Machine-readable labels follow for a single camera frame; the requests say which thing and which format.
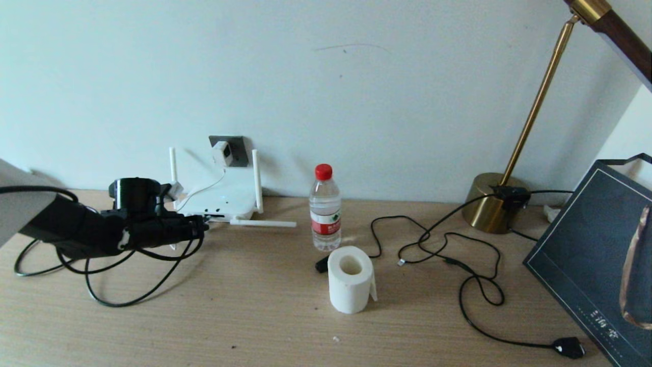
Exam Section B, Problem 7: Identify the thin white power cable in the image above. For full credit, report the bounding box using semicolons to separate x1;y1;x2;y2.
171;167;228;250

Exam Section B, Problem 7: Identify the brass desk lamp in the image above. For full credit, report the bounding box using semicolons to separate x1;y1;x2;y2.
461;0;652;235

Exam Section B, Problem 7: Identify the black cable with silver tip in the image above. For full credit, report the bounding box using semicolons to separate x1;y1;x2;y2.
397;193;502;267

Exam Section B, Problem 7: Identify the white power adapter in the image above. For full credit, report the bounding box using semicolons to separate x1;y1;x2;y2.
211;141;235;168

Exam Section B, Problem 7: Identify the clear water bottle red cap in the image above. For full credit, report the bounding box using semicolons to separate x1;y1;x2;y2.
309;163;342;251

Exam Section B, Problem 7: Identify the dark teal paper gift bag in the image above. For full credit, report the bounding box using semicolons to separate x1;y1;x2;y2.
523;153;652;367

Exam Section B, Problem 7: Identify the long black cable with plugs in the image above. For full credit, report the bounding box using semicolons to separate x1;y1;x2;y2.
315;216;586;359

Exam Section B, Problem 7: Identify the grey wall socket plate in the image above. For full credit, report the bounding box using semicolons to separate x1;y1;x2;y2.
209;136;250;168

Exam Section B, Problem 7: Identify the white wifi router with antennas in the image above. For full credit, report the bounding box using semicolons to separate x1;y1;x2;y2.
169;148;297;228

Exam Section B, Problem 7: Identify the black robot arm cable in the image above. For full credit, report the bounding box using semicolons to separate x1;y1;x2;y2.
56;237;205;275

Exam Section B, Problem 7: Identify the white toilet paper roll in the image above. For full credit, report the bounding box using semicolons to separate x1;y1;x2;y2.
327;246;378;314

